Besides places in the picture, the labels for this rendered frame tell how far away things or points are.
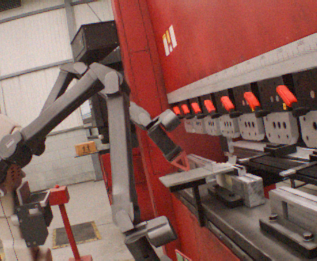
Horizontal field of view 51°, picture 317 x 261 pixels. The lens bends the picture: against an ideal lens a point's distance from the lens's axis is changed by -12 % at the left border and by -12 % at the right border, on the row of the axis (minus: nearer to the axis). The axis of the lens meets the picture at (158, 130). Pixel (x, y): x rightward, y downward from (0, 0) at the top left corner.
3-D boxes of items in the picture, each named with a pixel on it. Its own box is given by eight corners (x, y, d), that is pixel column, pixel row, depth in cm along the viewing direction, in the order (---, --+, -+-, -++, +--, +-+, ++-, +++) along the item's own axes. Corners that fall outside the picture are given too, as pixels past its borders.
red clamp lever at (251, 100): (242, 91, 94) (258, 114, 87) (255, 89, 94) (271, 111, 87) (241, 96, 95) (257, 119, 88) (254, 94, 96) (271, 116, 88)
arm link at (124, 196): (113, 90, 111) (101, 73, 101) (131, 86, 110) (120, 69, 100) (124, 232, 95) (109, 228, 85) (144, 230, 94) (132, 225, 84)
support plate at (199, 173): (159, 179, 149) (158, 177, 149) (219, 164, 153) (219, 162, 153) (167, 187, 132) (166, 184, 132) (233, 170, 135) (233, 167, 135)
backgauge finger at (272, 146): (233, 164, 150) (231, 152, 150) (284, 149, 154) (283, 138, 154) (243, 167, 138) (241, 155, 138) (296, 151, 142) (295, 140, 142)
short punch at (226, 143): (222, 155, 149) (218, 133, 149) (226, 154, 149) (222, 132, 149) (230, 158, 139) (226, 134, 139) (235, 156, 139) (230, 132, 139)
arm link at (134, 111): (79, 79, 160) (70, 68, 150) (88, 70, 161) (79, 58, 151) (147, 134, 145) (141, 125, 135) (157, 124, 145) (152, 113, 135)
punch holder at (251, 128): (241, 138, 113) (230, 87, 113) (263, 133, 115) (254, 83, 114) (259, 141, 99) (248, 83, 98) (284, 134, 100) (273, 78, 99)
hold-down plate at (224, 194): (207, 194, 155) (207, 187, 155) (219, 190, 155) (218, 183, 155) (230, 209, 125) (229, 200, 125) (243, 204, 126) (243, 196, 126)
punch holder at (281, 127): (267, 142, 94) (255, 81, 93) (292, 135, 95) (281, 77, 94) (292, 145, 79) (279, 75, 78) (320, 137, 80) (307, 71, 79)
